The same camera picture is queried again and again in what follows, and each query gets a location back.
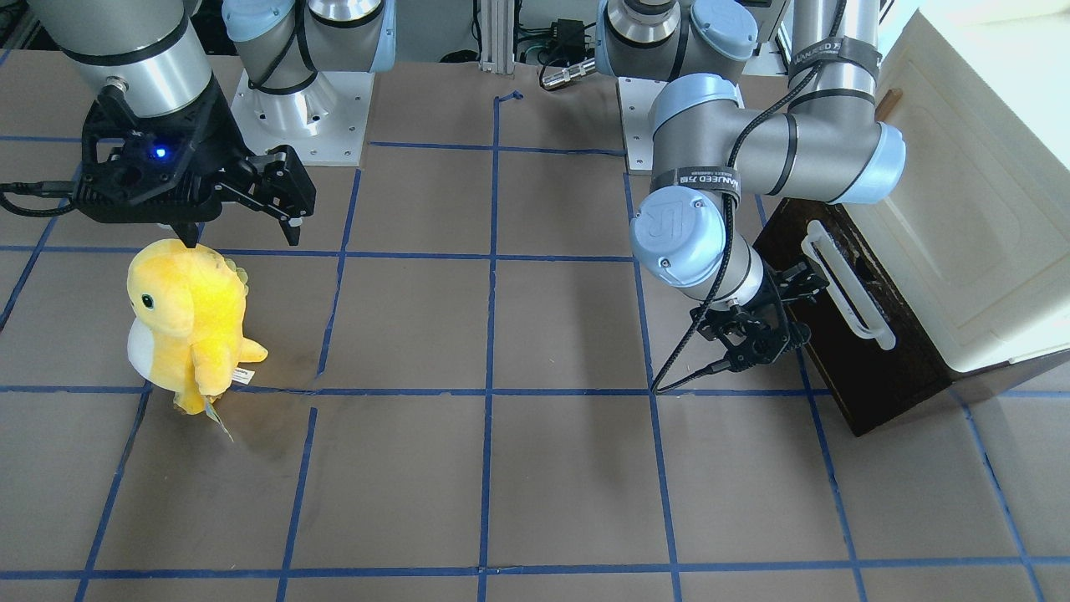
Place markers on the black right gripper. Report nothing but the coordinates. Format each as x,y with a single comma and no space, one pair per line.
224,132

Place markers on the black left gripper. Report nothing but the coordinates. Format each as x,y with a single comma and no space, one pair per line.
771,297

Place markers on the wooden drawer with white handle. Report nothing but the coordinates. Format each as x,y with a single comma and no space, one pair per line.
858,310

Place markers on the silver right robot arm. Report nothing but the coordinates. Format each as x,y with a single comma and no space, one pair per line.
148,48

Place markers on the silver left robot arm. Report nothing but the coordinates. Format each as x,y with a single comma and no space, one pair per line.
821,142

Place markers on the yellow plush dinosaur toy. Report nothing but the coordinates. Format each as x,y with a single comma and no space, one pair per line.
190,303

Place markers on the wooden stick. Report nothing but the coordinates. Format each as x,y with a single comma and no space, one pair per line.
887,104

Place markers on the aluminium frame post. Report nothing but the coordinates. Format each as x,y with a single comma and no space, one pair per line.
497,21

